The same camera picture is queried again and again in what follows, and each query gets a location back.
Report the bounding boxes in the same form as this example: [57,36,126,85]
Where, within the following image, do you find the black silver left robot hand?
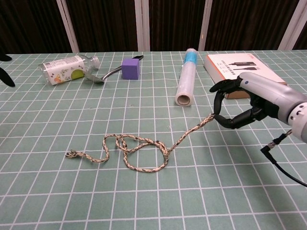
[0,54,15,87]

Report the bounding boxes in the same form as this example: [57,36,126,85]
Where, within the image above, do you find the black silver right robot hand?
[209,71,301,130]

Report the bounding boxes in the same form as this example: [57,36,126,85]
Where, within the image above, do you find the beige braided rope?
[65,112,216,173]

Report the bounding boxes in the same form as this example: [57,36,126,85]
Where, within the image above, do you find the clear plastic bottle with label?
[39,54,101,86]

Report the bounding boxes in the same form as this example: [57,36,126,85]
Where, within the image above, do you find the plastic wrap roll blue label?
[174,47,199,107]

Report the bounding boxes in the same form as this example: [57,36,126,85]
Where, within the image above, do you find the purple foam cube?
[121,57,141,80]

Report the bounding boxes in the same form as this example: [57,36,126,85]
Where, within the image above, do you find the green checked tablecloth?
[0,50,307,230]

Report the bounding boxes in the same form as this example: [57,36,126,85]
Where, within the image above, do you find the white cable product box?
[203,53,288,100]

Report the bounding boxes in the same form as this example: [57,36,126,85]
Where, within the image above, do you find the white partition post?
[198,0,213,52]
[56,0,80,53]
[277,0,305,51]
[134,0,151,52]

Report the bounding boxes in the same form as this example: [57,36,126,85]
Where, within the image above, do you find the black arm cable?
[260,129,307,188]

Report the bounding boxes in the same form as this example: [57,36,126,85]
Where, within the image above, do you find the steel ladle with black handle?
[83,55,144,84]

